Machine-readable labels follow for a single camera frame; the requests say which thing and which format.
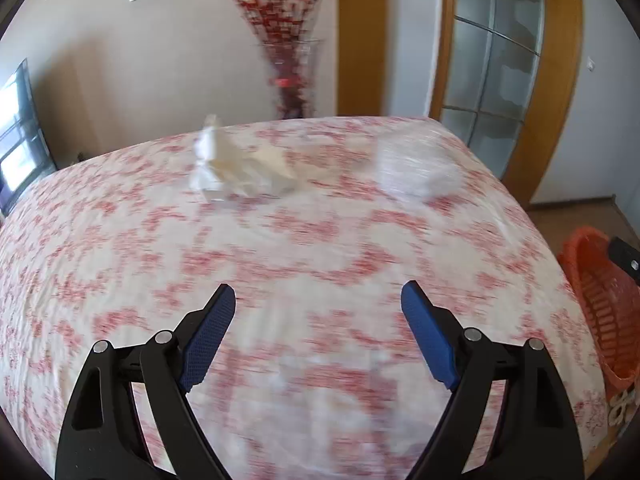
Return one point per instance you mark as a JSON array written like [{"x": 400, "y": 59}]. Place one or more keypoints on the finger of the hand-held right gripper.
[{"x": 626, "y": 257}]

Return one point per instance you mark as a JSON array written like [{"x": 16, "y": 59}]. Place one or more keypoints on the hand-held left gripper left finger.
[{"x": 207, "y": 340}]

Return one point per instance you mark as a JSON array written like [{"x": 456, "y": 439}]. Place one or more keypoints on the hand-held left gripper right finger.
[{"x": 430, "y": 335}]

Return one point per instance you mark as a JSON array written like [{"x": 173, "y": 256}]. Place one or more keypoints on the orange plastic basket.
[{"x": 595, "y": 300}]

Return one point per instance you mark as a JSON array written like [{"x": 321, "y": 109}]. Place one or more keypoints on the large clear plastic wrap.
[{"x": 415, "y": 165}]

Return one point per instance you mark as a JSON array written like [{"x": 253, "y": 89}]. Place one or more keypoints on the red floral tablecloth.
[{"x": 300, "y": 260}]

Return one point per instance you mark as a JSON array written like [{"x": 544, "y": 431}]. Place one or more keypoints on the white patterned object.
[{"x": 619, "y": 405}]

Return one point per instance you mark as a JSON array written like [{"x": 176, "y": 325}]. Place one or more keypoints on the frosted glass sliding door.
[{"x": 500, "y": 60}]

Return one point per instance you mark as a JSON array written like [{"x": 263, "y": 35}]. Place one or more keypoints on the clear glass vase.
[{"x": 292, "y": 90}]

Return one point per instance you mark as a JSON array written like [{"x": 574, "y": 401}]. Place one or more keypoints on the flat screen television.
[{"x": 20, "y": 145}]

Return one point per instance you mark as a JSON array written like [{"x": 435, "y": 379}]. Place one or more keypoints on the wooden door panel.
[{"x": 362, "y": 35}]

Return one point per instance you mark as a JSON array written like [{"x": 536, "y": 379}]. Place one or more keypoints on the red blossom branches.
[{"x": 270, "y": 0}]

